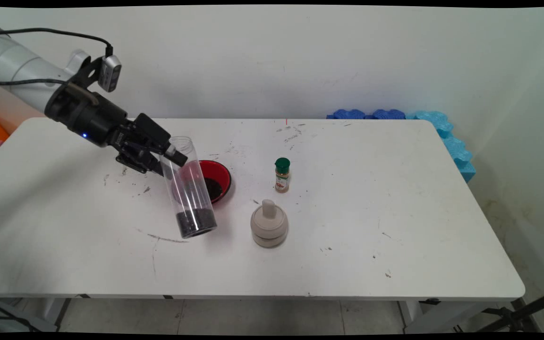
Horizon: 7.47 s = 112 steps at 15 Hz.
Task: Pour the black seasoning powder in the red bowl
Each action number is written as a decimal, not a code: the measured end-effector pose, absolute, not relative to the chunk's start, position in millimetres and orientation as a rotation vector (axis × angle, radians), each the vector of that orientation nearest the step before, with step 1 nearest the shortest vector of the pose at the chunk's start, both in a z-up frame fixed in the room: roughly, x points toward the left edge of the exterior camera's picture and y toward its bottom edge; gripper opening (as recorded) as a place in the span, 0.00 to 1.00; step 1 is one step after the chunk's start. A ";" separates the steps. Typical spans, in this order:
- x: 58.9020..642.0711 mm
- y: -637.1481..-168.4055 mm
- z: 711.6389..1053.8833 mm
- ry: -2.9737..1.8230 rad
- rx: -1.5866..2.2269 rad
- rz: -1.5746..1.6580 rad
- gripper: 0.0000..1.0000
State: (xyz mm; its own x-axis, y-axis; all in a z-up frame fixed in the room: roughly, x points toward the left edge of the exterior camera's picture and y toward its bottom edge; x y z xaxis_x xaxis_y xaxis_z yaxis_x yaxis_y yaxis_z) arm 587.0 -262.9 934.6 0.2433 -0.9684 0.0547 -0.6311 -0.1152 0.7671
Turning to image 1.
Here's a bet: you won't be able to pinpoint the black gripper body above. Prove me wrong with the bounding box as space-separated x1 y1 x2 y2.
44 83 136 148

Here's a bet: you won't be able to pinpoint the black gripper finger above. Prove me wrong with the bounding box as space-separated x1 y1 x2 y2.
115 144 165 177
128 113 189 167

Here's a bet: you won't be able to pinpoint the clear plastic jar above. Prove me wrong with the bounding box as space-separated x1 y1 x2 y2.
160 136 218 238

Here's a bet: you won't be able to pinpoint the black seeds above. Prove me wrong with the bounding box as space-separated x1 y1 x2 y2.
176 208 217 238
204 177 224 201

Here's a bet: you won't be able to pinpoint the red bowl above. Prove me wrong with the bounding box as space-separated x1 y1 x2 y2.
172 160 232 205

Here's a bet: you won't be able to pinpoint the spice bottle green cap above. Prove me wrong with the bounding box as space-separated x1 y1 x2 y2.
274 157 291 194

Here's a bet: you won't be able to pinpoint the beige mortar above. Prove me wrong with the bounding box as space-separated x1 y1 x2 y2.
250 207 289 248

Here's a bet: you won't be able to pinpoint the white table leg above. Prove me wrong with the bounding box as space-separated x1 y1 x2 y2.
41 297 72 331

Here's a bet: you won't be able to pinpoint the dark blue foam mat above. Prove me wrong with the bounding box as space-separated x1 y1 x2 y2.
326 109 366 119

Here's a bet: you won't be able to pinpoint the blue cloth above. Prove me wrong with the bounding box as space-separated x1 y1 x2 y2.
365 109 406 120

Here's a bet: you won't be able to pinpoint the light blue foam mat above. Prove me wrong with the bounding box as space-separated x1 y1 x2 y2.
407 111 476 183

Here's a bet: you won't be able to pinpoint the black tripod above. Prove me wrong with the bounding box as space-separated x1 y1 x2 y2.
454 287 544 333

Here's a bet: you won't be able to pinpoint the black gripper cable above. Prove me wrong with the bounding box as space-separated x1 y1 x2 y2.
0 78 99 105

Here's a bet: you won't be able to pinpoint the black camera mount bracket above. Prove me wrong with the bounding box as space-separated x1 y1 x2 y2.
69 56 103 90

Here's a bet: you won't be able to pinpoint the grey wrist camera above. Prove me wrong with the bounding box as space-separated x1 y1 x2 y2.
97 55 122 93

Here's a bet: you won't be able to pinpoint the black camera cable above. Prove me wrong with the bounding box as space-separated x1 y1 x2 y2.
0 27 113 57

